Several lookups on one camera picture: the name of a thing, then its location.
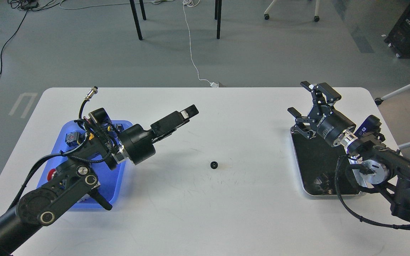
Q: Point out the silver metal tray black mat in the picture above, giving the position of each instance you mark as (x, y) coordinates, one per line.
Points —
(316, 162)

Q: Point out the black table leg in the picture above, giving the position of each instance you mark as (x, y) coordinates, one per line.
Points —
(217, 17)
(135, 16)

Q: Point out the blue plastic tray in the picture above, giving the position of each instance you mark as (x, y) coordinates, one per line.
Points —
(110, 180)

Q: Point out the small black gear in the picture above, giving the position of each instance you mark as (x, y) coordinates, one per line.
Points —
(214, 165)

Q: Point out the blue black switch part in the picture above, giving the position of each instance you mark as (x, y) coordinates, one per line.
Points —
(73, 139)

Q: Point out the red button part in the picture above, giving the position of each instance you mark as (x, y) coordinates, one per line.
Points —
(51, 174)

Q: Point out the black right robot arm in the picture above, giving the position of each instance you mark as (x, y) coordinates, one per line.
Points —
(385, 169)

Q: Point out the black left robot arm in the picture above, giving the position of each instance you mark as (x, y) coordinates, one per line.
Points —
(75, 177)

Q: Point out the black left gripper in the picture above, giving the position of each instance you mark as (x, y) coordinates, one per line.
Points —
(138, 143)

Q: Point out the white office chair base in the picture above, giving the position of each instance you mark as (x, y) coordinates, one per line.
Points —
(310, 8)

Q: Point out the black table leg left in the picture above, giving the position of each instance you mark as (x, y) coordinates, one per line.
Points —
(135, 16)

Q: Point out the black table leg right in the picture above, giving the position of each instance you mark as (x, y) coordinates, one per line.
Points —
(217, 17)

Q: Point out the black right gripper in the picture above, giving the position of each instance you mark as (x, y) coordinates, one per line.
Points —
(322, 121)

